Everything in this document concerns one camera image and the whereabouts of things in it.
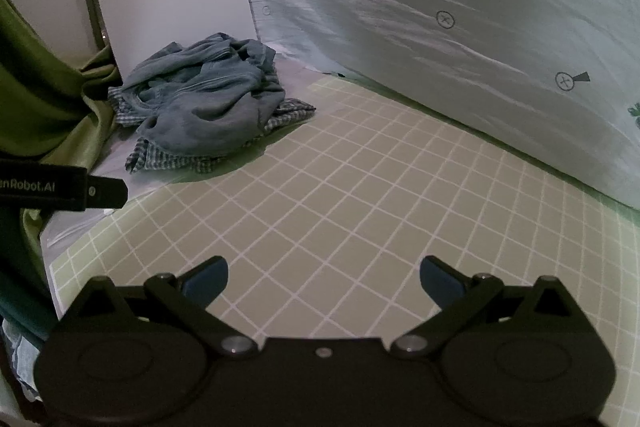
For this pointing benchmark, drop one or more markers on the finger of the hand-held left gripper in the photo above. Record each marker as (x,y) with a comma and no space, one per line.
(107,193)

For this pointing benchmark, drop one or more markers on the carrot printed pale sheet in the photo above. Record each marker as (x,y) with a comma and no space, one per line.
(400,7)

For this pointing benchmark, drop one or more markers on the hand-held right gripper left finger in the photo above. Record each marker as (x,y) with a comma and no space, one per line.
(207,281)

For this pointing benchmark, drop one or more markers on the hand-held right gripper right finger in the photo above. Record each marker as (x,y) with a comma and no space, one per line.
(440,282)

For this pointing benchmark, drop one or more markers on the green curtain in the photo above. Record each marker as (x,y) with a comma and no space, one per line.
(40,107)

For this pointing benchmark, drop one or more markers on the blue checked shirt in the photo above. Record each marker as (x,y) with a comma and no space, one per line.
(150,162)

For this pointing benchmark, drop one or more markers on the blue denim jeans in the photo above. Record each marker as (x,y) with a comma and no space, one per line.
(200,107)

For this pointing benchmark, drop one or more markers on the pale blue cloth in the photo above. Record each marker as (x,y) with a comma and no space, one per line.
(15,352)

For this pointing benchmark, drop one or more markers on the green grid mat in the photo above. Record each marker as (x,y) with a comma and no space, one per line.
(350,207)

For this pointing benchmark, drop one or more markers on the dark teal cloth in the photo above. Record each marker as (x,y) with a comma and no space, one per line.
(25,297)

